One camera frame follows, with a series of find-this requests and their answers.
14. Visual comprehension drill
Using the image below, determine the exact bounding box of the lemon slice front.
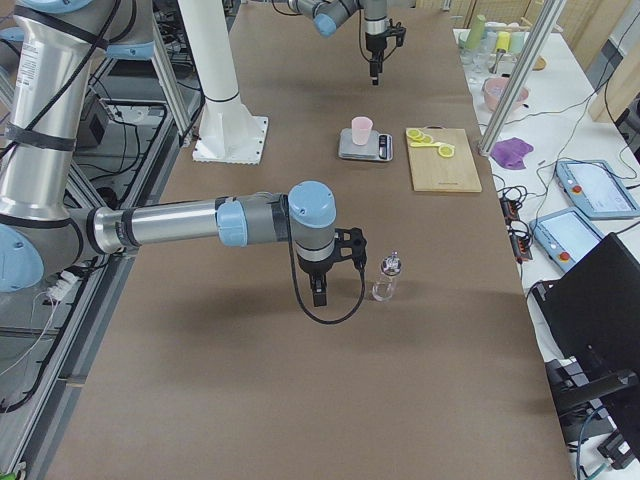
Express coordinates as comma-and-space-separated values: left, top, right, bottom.
437, 144, 455, 158

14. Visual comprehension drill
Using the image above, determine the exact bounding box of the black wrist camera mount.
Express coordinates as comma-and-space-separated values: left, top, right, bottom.
333, 227, 367, 270

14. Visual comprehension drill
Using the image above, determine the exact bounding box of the teach pendant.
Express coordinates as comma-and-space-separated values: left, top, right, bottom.
556, 160, 639, 220
529, 207, 604, 273

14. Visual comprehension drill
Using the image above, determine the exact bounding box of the far teach pendant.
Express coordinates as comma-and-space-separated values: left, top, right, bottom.
556, 160, 639, 220

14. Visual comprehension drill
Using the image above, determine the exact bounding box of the yellow plastic knife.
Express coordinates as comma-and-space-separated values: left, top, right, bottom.
409, 142, 445, 148

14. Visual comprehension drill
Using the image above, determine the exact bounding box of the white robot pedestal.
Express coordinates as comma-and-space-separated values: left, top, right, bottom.
179, 0, 269, 165

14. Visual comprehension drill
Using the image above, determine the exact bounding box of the clear glass sauce bottle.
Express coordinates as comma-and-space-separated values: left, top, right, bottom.
372, 251, 402, 302

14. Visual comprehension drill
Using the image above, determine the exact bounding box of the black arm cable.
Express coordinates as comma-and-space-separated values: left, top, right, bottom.
287, 234, 367, 325
269, 0, 407, 64

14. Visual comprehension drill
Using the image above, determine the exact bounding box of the yellow cup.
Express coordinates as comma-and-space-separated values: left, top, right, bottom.
495, 31, 511, 53

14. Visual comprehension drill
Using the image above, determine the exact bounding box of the purple cloth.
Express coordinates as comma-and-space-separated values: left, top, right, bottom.
490, 137, 534, 170

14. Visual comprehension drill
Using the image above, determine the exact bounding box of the green cup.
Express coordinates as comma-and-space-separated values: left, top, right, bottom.
465, 14, 486, 51

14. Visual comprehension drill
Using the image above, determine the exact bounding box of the lemon slice top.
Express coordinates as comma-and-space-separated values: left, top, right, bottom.
406, 128, 424, 140

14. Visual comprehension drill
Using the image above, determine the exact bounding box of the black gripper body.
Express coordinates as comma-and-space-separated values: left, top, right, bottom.
365, 30, 390, 63
298, 257, 333, 290

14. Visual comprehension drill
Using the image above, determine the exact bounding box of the aluminium frame post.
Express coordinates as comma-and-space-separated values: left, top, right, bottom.
478, 0, 566, 157

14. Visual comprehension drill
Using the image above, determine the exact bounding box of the silver digital kitchen scale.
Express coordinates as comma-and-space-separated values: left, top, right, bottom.
338, 128, 393, 162

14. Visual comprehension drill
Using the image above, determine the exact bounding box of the pink bowl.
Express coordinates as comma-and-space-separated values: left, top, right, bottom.
482, 77, 530, 112

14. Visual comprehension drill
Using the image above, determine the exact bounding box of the bamboo cutting board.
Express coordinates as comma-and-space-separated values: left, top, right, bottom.
405, 127, 482, 193

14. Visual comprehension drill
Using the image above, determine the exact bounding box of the black power strip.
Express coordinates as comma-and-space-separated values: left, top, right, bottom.
500, 197, 532, 264

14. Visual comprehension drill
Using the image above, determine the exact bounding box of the near teach pendant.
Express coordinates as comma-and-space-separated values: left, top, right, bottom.
529, 207, 604, 273

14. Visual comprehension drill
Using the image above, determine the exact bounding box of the pink plastic cup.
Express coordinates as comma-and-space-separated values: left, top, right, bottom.
351, 116, 373, 146

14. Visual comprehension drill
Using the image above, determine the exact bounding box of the black monitor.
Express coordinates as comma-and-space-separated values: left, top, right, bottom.
532, 233, 639, 455

